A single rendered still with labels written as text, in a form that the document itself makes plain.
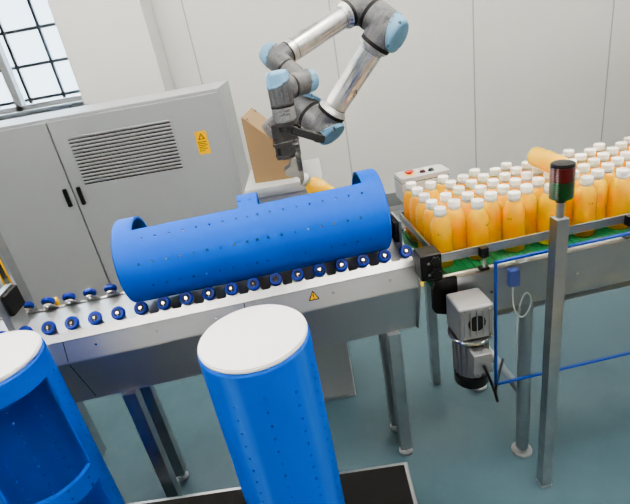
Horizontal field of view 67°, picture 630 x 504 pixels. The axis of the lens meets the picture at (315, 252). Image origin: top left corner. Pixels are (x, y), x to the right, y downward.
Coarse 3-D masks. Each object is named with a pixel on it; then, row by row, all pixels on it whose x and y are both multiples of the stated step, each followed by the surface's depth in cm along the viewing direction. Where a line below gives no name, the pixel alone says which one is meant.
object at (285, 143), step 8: (272, 128) 154; (280, 128) 154; (288, 128) 155; (272, 136) 156; (280, 136) 155; (288, 136) 155; (296, 136) 157; (280, 144) 154; (288, 144) 155; (296, 144) 155; (280, 152) 156; (288, 152) 156; (296, 152) 156
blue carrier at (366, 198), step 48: (336, 192) 153; (384, 192) 153; (144, 240) 148; (192, 240) 148; (240, 240) 149; (288, 240) 151; (336, 240) 153; (384, 240) 157; (144, 288) 151; (192, 288) 157
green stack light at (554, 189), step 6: (552, 186) 131; (558, 186) 129; (564, 186) 129; (570, 186) 129; (552, 192) 131; (558, 192) 130; (564, 192) 129; (570, 192) 129; (552, 198) 132; (558, 198) 131; (564, 198) 130; (570, 198) 130
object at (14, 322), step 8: (8, 288) 161; (16, 288) 162; (0, 296) 155; (8, 296) 157; (16, 296) 161; (0, 304) 155; (8, 304) 156; (16, 304) 160; (0, 312) 156; (8, 312) 158; (16, 312) 160; (24, 312) 167; (8, 320) 158; (16, 320) 161; (24, 320) 166; (8, 328) 159; (16, 328) 160
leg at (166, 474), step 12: (132, 396) 172; (132, 408) 174; (144, 408) 177; (144, 420) 177; (144, 432) 179; (156, 432) 185; (144, 444) 182; (156, 444) 182; (156, 456) 185; (156, 468) 187; (168, 468) 190; (168, 480) 191; (168, 492) 193; (180, 492) 198
